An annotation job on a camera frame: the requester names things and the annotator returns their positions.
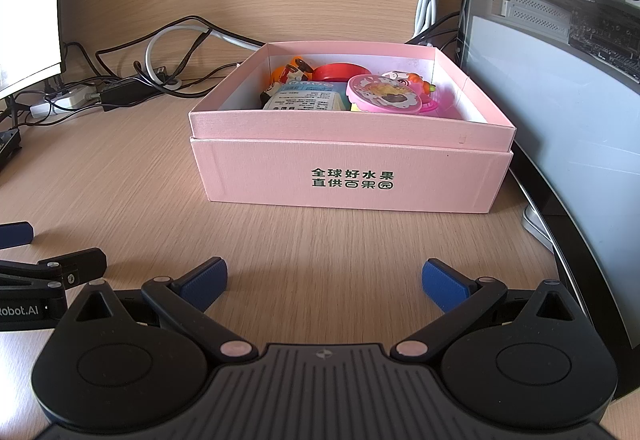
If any black power adapter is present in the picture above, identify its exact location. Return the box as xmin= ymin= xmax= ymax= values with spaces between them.
xmin=97 ymin=78 xmax=161 ymax=111

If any orange plastic toy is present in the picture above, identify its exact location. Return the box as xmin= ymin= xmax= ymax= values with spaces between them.
xmin=270 ymin=56 xmax=315 ymax=88

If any black cable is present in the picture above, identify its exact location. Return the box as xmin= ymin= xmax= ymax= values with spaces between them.
xmin=95 ymin=14 xmax=261 ymax=85

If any small white orange charm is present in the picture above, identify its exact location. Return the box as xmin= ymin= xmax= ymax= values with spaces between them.
xmin=385 ymin=71 xmax=435 ymax=94

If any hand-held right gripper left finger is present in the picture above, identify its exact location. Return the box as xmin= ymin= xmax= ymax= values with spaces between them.
xmin=74 ymin=257 xmax=257 ymax=364

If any pink cardboard box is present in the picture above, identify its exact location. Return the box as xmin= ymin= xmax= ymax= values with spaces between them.
xmin=188 ymin=41 xmax=516 ymax=215

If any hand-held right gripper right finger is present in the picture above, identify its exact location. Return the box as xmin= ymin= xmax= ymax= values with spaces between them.
xmin=390 ymin=258 xmax=579 ymax=364

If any wooden desktop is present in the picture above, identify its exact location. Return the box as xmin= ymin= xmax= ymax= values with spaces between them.
xmin=0 ymin=0 xmax=591 ymax=356

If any grey cable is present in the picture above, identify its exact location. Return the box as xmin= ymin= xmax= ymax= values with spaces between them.
xmin=145 ymin=22 xmax=263 ymax=85

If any computer case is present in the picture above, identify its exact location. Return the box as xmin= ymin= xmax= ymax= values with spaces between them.
xmin=452 ymin=0 xmax=640 ymax=421

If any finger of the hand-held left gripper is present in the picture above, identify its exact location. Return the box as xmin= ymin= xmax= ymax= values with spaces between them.
xmin=0 ymin=221 xmax=35 ymax=249
xmin=0 ymin=247 xmax=107 ymax=291

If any pale blue printed packet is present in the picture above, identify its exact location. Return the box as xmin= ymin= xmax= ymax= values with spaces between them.
xmin=261 ymin=80 xmax=351 ymax=111

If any white power strip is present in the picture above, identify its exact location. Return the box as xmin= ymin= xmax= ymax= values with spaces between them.
xmin=30 ymin=87 xmax=98 ymax=117

